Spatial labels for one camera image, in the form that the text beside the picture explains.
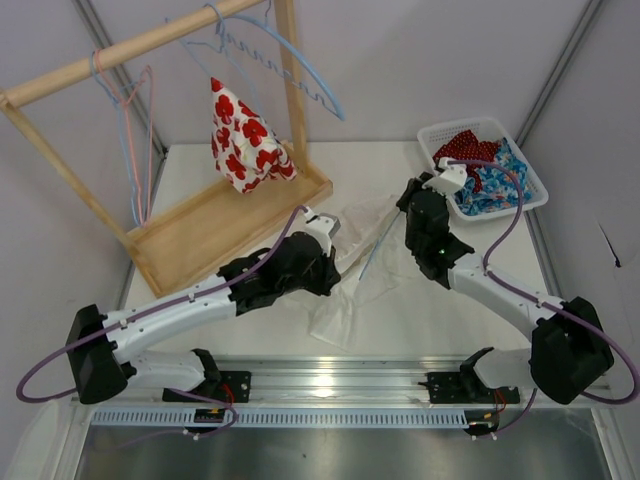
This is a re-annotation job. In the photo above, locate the white cloth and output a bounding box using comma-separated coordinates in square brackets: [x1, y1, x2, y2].
[304, 195, 438, 355]

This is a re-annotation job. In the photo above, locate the red poppy print skirt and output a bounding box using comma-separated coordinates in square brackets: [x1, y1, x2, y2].
[210, 77, 297, 194]

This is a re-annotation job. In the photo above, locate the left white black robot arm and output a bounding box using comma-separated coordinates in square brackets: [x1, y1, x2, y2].
[66, 231, 340, 405]

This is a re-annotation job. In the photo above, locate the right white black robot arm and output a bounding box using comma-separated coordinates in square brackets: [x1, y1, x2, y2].
[397, 173, 614, 405]

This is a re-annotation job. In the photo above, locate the thick blue plastic hanger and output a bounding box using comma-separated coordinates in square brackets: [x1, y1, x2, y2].
[215, 14, 345, 121]

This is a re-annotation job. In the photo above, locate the blue floral garment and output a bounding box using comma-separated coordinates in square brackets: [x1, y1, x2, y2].
[455, 137, 531, 216]

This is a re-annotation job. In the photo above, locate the red dotted garment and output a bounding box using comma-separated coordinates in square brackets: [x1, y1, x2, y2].
[433, 130, 500, 167]

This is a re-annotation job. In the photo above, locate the white laundry basket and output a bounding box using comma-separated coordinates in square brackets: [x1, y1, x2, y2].
[417, 117, 549, 221]

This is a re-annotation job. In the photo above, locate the wooden clothes rack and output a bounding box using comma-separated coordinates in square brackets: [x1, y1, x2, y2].
[0, 0, 334, 299]

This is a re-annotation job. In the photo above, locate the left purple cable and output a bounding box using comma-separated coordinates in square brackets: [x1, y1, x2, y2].
[15, 205, 309, 444]

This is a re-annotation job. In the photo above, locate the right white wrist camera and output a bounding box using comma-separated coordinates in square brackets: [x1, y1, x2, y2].
[422, 157, 467, 196]

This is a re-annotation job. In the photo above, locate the aluminium mounting rail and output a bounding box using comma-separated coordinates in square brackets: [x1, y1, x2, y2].
[69, 349, 532, 406]

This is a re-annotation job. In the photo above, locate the white slotted cable duct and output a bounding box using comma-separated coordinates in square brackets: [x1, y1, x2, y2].
[91, 407, 496, 429]

